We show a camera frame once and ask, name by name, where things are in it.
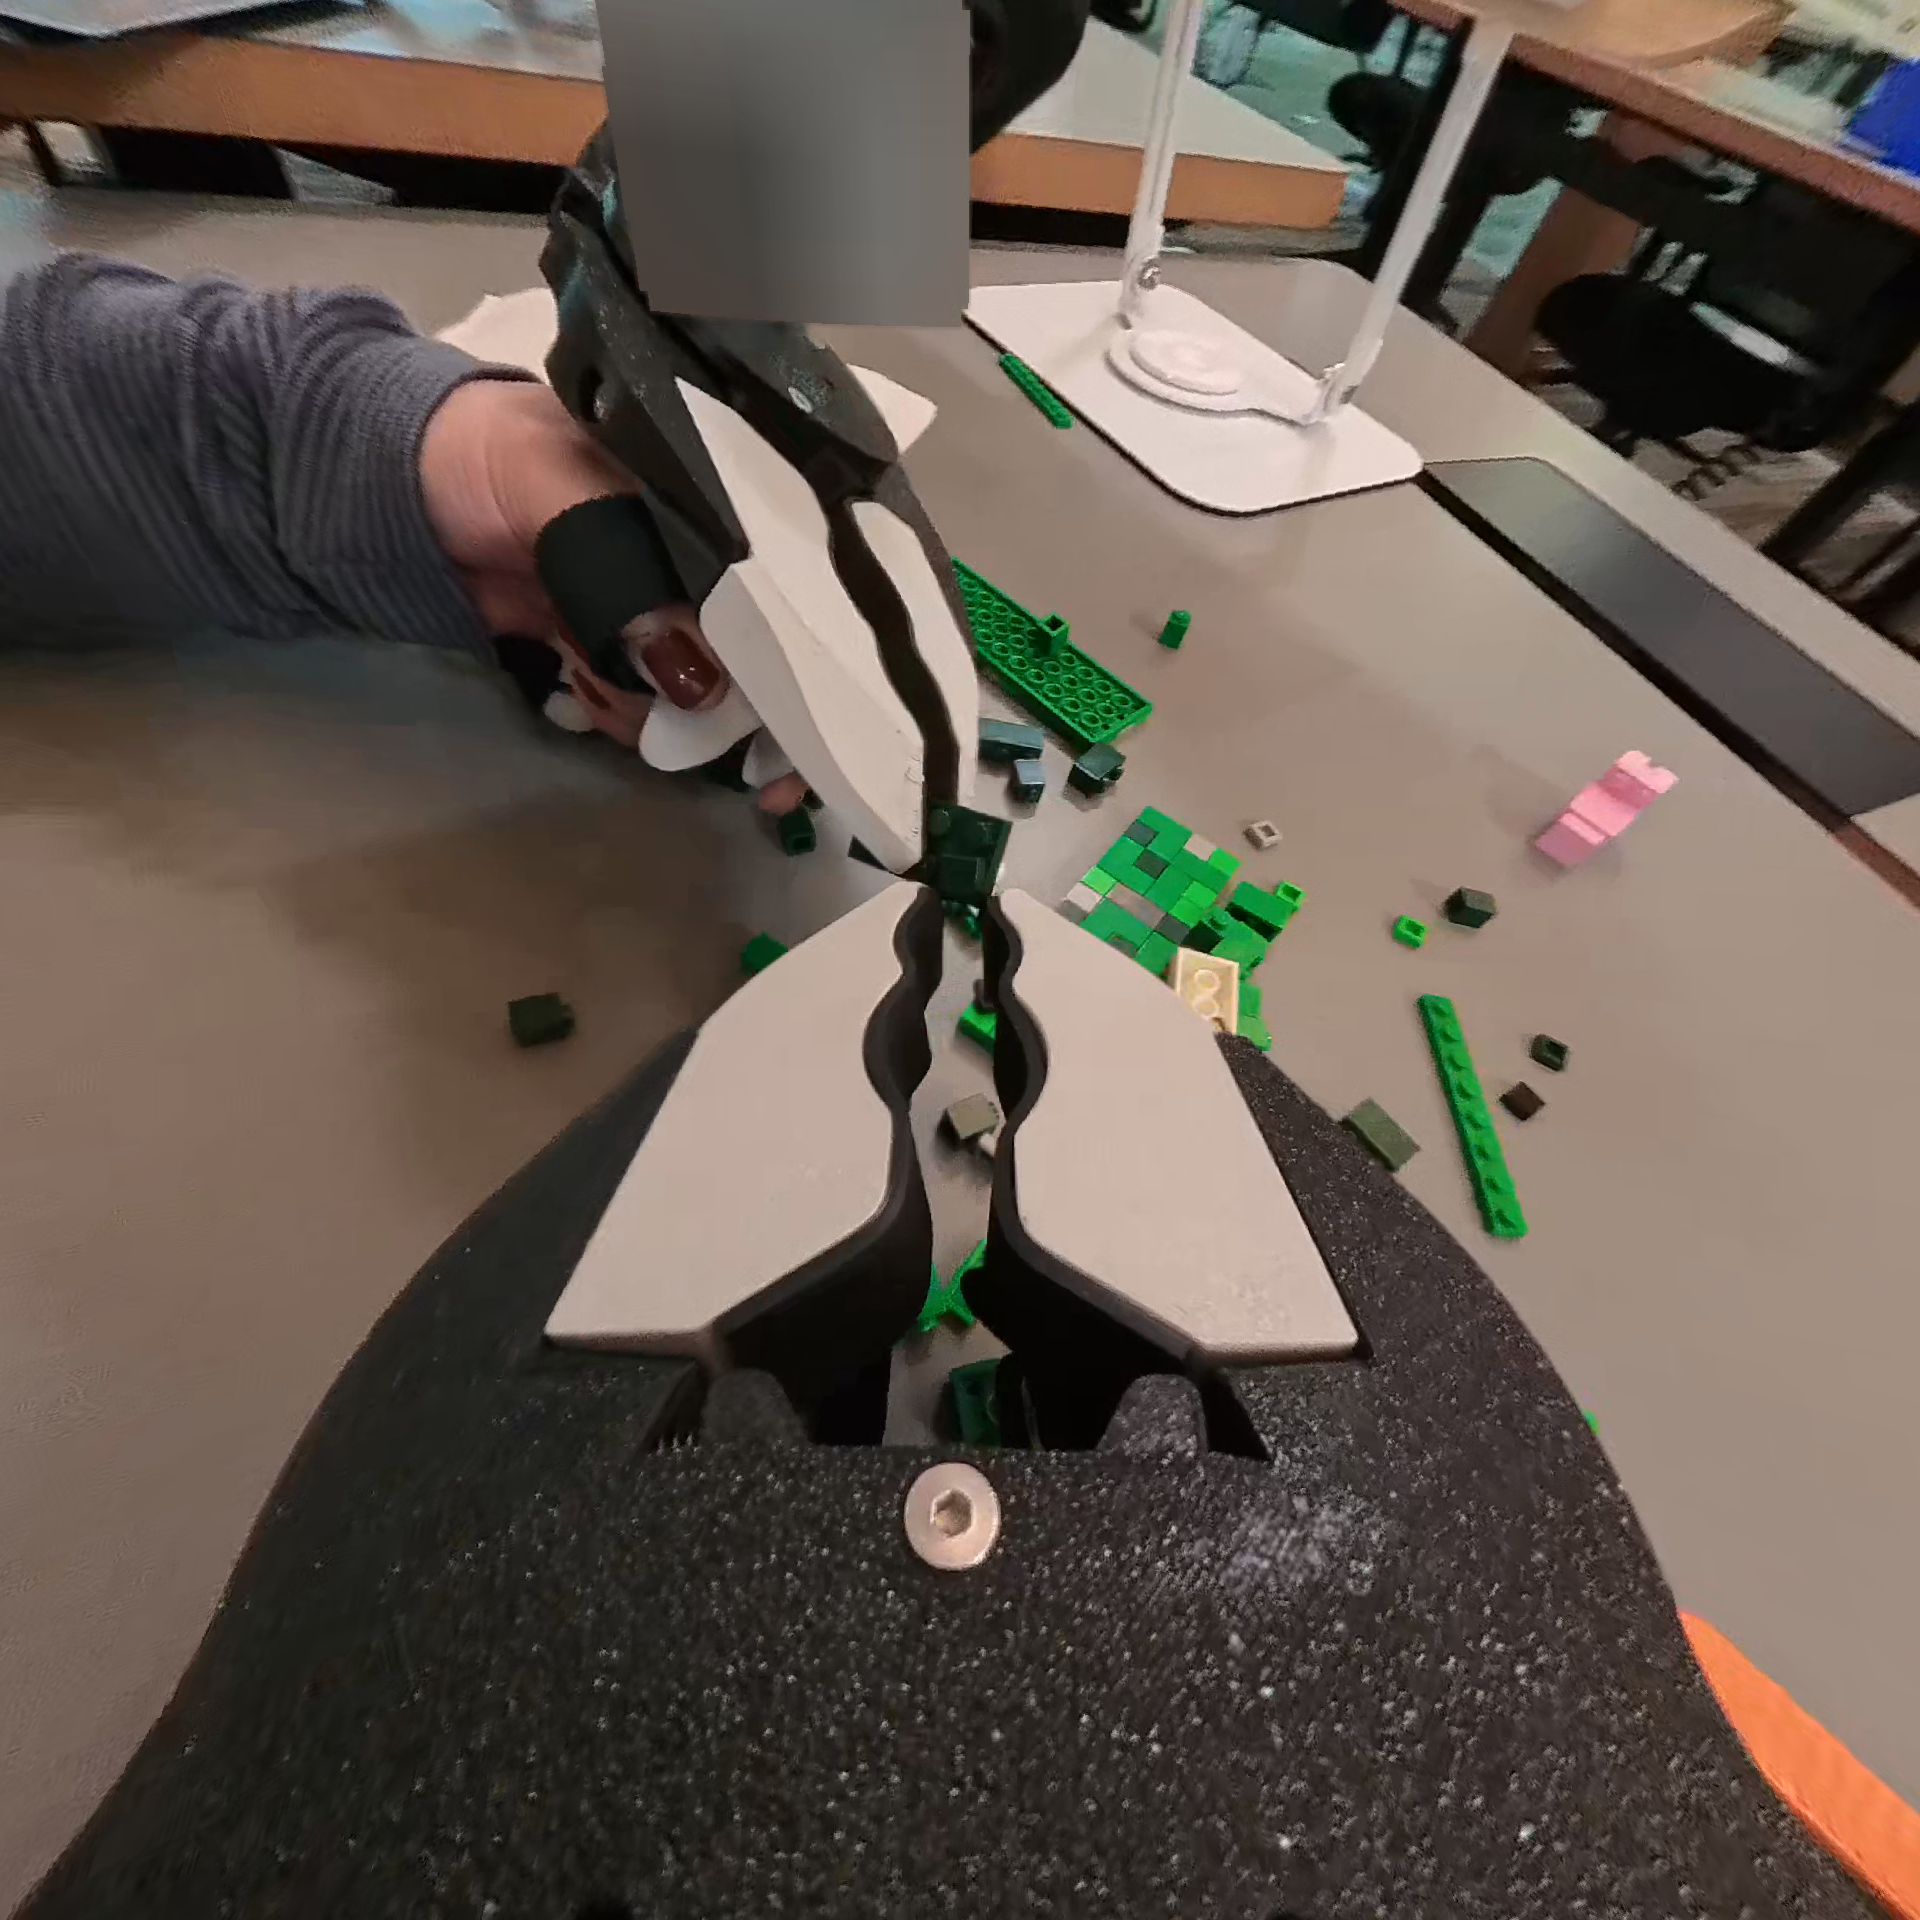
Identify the large green studded plate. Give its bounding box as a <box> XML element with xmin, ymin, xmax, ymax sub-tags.
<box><xmin>950</xmin><ymin>557</ymin><xmax>1156</xmax><ymax>752</ymax></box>

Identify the pink pig figure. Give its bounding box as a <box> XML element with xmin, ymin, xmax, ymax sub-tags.
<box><xmin>1529</xmin><ymin>749</ymin><xmax>1682</xmax><ymax>873</ymax></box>

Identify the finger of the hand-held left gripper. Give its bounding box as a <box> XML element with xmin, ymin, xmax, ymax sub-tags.
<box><xmin>832</xmin><ymin>464</ymin><xmax>985</xmax><ymax>819</ymax></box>
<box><xmin>672</xmin><ymin>374</ymin><xmax>934</xmax><ymax>880</ymax></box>

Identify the black office chair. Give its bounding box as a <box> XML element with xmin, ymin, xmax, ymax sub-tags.
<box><xmin>1529</xmin><ymin>225</ymin><xmax>1920</xmax><ymax>497</ymax></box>

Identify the blue storage bin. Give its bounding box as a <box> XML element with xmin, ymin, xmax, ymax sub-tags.
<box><xmin>1837</xmin><ymin>59</ymin><xmax>1920</xmax><ymax>160</ymax></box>

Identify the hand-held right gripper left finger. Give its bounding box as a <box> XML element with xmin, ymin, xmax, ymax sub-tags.
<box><xmin>541</xmin><ymin>882</ymin><xmax>941</xmax><ymax>1450</ymax></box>

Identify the grey desk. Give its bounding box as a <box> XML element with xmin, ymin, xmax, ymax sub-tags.
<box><xmin>0</xmin><ymin>194</ymin><xmax>1920</xmax><ymax>1802</ymax></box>

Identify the person's left hand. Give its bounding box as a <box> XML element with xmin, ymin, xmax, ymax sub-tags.
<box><xmin>417</xmin><ymin>379</ymin><xmax>819</xmax><ymax>819</ymax></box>

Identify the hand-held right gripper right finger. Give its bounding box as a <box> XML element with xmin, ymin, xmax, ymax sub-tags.
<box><xmin>978</xmin><ymin>888</ymin><xmax>1363</xmax><ymax>1450</ymax></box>

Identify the green mosaic brick plate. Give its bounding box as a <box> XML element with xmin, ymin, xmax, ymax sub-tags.
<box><xmin>1062</xmin><ymin>805</ymin><xmax>1249</xmax><ymax>976</ymax></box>

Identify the dark green brick assembly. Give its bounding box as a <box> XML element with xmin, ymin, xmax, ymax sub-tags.
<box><xmin>918</xmin><ymin>802</ymin><xmax>1016</xmax><ymax>904</ymax></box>

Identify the person's left forearm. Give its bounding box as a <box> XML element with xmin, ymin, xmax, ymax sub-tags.
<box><xmin>0</xmin><ymin>251</ymin><xmax>536</xmax><ymax>654</ymax></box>

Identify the wooden table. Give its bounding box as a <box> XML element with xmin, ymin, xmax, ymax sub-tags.
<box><xmin>1395</xmin><ymin>0</ymin><xmax>1920</xmax><ymax>243</ymax></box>
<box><xmin>0</xmin><ymin>0</ymin><xmax>1353</xmax><ymax>233</ymax></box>

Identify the orange plastic object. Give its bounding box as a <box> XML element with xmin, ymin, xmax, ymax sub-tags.
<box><xmin>1678</xmin><ymin>1609</ymin><xmax>1920</xmax><ymax>1920</ymax></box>

